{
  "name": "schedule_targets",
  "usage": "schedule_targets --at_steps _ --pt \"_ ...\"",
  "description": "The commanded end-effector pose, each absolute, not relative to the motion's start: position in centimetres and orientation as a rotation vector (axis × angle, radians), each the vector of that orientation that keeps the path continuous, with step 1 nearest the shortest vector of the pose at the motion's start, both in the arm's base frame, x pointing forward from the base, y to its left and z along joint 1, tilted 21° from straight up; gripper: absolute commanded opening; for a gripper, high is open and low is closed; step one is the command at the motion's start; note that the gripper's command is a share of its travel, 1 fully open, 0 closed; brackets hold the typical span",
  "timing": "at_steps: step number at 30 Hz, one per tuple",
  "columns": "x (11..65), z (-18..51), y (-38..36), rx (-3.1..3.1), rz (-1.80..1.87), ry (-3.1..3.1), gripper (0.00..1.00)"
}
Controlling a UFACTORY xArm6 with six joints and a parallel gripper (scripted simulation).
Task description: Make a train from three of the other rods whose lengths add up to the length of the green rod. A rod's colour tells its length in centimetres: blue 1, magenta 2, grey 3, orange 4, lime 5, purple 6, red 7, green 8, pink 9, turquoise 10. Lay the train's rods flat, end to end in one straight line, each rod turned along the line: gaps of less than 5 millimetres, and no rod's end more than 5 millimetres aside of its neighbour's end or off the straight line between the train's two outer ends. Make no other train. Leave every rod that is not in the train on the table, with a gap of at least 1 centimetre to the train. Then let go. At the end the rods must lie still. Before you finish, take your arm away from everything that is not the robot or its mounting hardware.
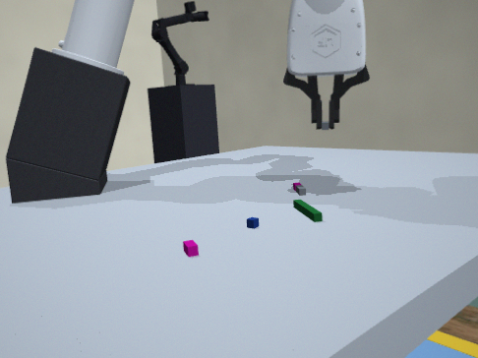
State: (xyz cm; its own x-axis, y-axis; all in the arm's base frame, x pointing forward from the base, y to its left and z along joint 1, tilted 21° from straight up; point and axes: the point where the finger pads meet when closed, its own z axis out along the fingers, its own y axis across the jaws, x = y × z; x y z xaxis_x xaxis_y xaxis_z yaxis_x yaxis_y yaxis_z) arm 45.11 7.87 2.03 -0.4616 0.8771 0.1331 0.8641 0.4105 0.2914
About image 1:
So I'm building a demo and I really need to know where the small blue cube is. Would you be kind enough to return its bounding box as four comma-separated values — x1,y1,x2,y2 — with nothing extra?
247,217,259,228

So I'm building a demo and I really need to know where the green rod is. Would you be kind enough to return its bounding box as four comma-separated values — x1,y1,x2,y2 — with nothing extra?
293,200,323,222

